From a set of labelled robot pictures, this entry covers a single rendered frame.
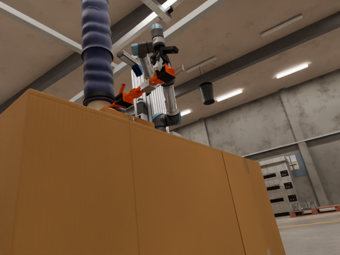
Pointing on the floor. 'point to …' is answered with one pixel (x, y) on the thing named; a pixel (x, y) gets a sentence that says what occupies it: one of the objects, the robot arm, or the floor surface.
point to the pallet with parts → (294, 209)
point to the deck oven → (280, 185)
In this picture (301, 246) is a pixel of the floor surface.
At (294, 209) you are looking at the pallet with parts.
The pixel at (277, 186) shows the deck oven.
